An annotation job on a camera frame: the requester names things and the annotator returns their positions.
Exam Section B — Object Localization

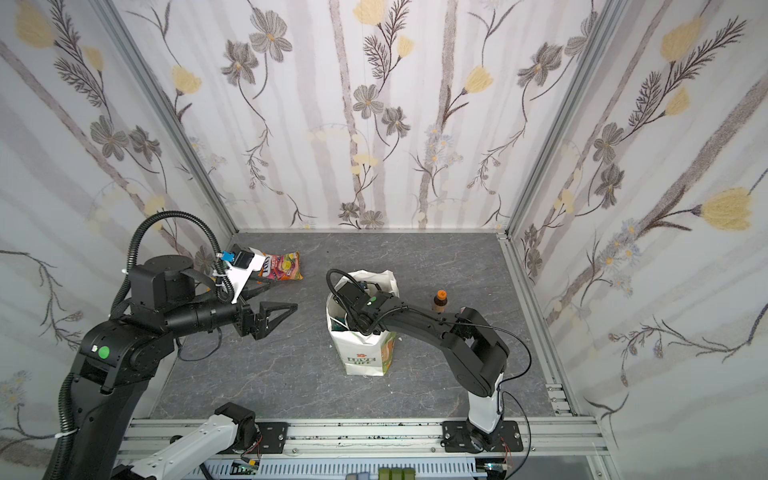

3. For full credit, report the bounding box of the orange pink snack packet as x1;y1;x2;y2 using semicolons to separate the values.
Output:
259;252;303;281

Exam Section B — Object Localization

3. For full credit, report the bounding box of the white printed paper bag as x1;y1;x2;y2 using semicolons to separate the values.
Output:
326;270;399;377

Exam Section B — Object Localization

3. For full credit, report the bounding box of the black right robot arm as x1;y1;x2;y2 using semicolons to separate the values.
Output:
330;282;509;435

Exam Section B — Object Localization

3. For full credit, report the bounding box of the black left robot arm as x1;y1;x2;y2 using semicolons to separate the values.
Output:
45;255;298;479

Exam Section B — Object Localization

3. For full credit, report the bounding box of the small orange capped bottle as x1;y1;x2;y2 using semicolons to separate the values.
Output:
431;290;448;313

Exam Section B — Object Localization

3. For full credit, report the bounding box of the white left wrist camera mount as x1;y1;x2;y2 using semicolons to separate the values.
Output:
218;245;267;303

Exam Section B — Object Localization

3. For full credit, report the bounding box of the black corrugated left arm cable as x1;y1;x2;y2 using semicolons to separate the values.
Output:
109;209;235;319

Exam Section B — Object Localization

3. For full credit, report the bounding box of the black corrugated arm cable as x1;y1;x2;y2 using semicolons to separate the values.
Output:
325;268;385;336
109;209;235;319

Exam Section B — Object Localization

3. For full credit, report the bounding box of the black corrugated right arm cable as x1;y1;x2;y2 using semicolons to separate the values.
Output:
325;268;385;336

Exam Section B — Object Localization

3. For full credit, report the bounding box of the white cable duct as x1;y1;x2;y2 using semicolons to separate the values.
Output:
205;457;487;479

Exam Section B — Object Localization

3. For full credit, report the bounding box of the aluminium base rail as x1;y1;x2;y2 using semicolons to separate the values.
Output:
118;417;609;460

